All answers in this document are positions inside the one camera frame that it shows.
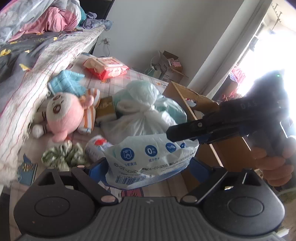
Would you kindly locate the wall power outlet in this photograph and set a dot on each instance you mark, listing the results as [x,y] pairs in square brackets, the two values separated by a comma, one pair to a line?
[106,41]

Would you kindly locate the green white scrunchie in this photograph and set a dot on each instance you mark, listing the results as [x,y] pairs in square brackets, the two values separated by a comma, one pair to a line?
[65,156]

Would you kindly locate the light blue towel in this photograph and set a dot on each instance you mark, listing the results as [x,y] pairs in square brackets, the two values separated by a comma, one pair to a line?
[67,81]

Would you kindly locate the bed with patterned sheet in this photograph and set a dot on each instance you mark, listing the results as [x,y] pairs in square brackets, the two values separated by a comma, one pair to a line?
[32,90]

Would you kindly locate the pink wet wipes pack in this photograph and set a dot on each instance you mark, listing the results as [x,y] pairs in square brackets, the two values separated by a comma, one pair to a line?
[105,68]

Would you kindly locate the black bed headboard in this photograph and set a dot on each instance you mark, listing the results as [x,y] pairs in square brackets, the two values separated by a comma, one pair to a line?
[100,7]

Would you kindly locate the purple cloth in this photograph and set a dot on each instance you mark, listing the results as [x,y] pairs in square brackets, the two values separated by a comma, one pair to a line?
[92,22]

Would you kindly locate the plaid floral mattress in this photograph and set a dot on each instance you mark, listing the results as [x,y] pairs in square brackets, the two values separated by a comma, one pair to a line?
[33,148]

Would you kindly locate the open cardboard box with items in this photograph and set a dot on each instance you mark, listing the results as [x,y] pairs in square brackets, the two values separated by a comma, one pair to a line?
[168,73]

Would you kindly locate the yellow brown box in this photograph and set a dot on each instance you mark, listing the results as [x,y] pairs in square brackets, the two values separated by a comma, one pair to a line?
[106,110]

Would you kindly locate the pink plush pig toy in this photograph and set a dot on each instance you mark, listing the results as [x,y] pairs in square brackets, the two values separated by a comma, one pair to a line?
[66,113]

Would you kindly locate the brown cardboard storage box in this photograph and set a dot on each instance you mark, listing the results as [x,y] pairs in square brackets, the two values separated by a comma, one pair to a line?
[219,147]

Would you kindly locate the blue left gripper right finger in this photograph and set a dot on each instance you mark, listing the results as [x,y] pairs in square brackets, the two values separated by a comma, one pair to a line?
[198,169]

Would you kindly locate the pink grey quilt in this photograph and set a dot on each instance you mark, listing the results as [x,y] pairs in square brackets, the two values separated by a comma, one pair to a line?
[36,17]

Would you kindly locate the blue white tissue pack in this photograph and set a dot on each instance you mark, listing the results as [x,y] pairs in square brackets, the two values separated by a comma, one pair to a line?
[140,161]

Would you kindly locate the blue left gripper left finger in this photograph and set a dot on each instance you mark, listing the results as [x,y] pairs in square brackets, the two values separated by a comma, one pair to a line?
[99,169]

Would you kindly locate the person's right hand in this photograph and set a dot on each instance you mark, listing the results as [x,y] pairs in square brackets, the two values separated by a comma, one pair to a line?
[276,170]

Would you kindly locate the white red small pack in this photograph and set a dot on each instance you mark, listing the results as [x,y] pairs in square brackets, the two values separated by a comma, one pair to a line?
[95,148]

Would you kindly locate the green paper bag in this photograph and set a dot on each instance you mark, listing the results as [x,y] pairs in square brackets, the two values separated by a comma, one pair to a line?
[154,71]

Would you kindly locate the white plastic bag bundle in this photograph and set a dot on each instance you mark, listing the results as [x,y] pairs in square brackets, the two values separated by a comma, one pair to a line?
[141,110]

